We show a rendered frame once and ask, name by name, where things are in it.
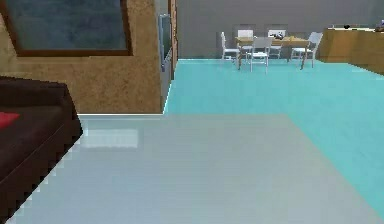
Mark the white dining chair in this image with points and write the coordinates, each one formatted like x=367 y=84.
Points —
x=276 y=33
x=245 y=33
x=228 y=50
x=308 y=46
x=261 y=50

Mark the grey room door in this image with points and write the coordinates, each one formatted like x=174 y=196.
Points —
x=165 y=40

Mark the wooden dining table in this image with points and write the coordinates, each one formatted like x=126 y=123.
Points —
x=283 y=42

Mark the brown framed blue picture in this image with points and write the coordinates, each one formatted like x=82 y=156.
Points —
x=66 y=26

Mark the dark brown sofa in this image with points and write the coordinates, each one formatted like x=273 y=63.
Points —
x=30 y=133

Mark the wooden kitchen counter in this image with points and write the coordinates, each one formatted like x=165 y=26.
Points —
x=353 y=48

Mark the small black round object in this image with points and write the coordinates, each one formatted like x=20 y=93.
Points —
x=347 y=26

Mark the red cushion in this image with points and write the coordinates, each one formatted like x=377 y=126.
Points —
x=6 y=118

